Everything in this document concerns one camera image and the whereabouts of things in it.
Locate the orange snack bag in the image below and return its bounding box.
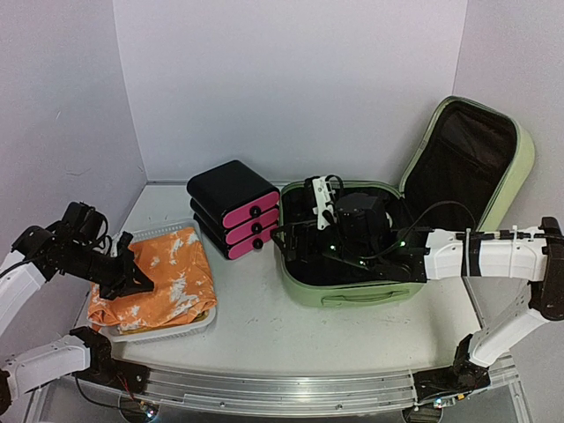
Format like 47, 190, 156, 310
87, 226, 218, 334

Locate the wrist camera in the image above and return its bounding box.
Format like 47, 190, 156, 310
304, 174, 392, 255
57, 202, 133, 256

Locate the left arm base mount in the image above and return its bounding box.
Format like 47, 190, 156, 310
72, 358, 150, 394

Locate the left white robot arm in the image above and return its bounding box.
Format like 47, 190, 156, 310
1, 226, 150, 411

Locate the aluminium front rail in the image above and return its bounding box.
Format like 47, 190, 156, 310
39, 365, 521, 413

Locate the white perforated plastic basket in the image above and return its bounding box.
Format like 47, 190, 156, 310
87, 219, 216, 344

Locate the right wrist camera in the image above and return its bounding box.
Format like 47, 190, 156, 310
304, 174, 392, 255

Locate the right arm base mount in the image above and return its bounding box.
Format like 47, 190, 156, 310
413, 353, 490, 404

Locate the green hard-shell suitcase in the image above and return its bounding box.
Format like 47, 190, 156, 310
280, 96, 535, 307

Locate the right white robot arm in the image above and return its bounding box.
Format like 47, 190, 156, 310
271, 217, 563, 390

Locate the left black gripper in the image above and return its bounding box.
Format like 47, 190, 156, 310
67, 242, 153, 301

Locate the black pink drawer organizer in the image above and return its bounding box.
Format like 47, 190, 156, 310
186, 160, 280, 260

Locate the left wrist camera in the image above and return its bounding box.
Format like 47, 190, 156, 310
57, 202, 133, 256

